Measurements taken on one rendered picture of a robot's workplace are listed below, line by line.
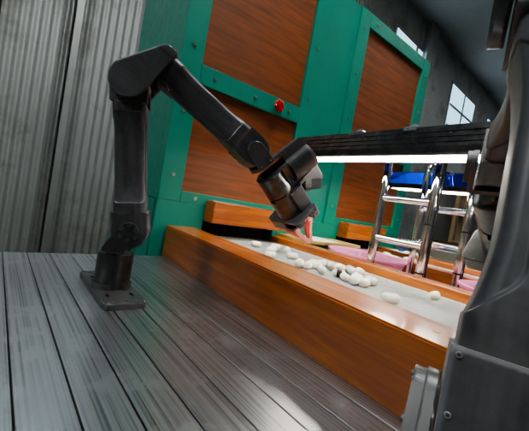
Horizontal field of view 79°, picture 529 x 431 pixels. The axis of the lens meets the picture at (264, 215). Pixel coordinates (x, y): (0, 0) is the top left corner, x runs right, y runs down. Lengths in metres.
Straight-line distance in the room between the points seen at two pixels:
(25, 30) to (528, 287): 2.63
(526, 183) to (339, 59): 1.36
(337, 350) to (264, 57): 1.02
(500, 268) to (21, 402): 0.38
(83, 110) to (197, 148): 1.70
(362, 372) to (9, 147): 2.37
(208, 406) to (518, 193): 0.32
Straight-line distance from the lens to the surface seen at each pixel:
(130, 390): 0.40
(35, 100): 2.57
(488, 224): 0.55
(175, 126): 1.03
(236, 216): 1.07
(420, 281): 0.88
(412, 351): 0.43
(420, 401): 0.21
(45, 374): 0.43
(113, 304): 0.59
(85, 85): 2.73
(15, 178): 2.54
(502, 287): 0.20
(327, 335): 0.50
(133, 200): 0.62
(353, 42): 1.62
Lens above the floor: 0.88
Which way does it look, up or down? 2 degrees down
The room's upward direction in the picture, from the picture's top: 10 degrees clockwise
